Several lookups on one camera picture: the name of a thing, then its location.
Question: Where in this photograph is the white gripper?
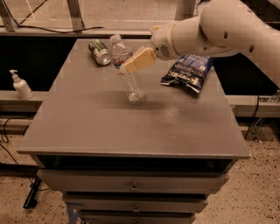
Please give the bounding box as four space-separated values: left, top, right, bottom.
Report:
120 23 179 74

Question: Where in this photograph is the clear plastic water bottle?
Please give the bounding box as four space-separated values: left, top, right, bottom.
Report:
110 34 145 104

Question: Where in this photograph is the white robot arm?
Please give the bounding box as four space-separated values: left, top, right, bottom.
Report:
121 0 280 87

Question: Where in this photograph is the white pump dispenser bottle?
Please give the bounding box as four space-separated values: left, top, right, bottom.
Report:
10 69 33 100

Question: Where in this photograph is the blue potato chip bag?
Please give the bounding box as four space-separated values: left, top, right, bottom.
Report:
160 54 213 94

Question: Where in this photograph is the green soda can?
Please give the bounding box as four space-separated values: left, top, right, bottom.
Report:
88 38 111 66

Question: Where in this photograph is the grey drawer cabinet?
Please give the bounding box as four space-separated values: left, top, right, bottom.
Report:
17 38 252 224

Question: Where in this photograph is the top drawer with knob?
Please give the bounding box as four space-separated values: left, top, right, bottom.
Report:
38 169 228 194

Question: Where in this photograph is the drawer with knob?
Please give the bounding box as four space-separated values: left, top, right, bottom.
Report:
38 169 228 194
79 211 196 224
63 193 208 214

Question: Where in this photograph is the middle drawer with knob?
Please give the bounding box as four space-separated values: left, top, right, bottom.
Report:
63 193 208 214

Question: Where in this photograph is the bottom drawer with knob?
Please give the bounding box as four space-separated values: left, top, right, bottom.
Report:
79 211 196 224

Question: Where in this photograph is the black cable on ledge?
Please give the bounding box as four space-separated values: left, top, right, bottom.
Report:
0 0 105 34

